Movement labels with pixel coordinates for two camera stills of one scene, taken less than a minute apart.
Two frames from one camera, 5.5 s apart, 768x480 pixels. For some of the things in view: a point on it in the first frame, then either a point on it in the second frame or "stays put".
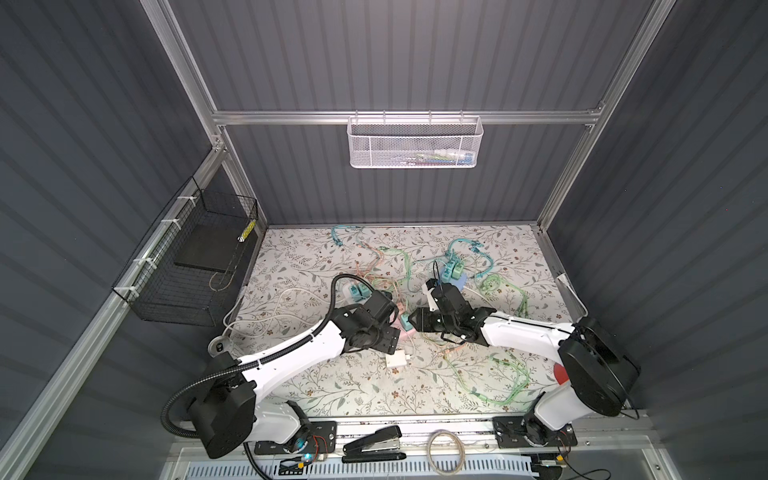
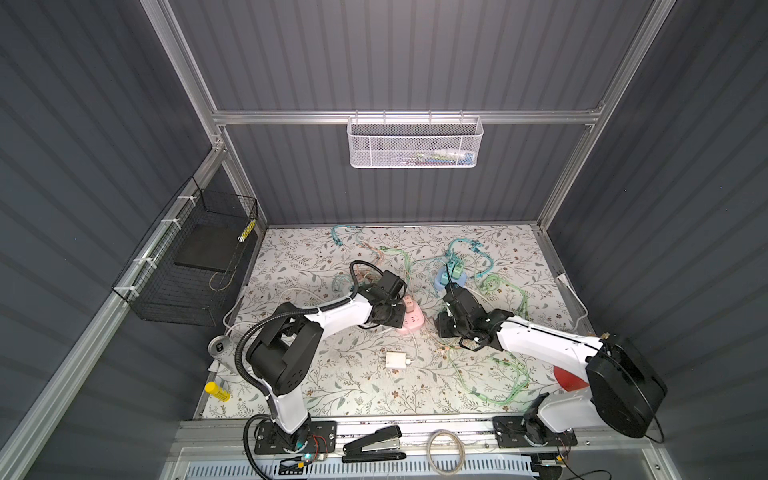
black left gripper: (390, 341) -> (397, 320)
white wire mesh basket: (408, 142) stays put
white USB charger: (399, 358) stays put
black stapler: (384, 445) stays put
